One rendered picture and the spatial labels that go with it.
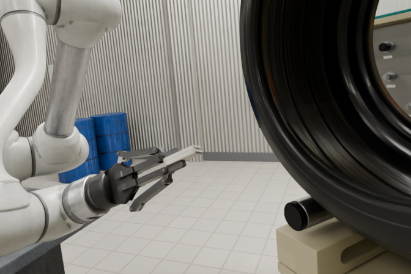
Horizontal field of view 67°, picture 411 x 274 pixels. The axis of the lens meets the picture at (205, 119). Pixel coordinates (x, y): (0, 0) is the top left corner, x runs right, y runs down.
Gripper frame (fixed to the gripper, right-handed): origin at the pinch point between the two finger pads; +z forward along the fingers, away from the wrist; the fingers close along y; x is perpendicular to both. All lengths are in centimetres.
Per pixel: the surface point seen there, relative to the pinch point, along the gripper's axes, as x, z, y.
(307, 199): -0.6, 17.9, 14.4
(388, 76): -64, 52, -13
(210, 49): -296, -54, -198
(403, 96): -66, 53, -6
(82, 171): -240, -247, -100
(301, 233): -2.2, 14.8, 19.1
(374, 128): -16.0, 33.4, 6.4
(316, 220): -0.3, 18.0, 17.7
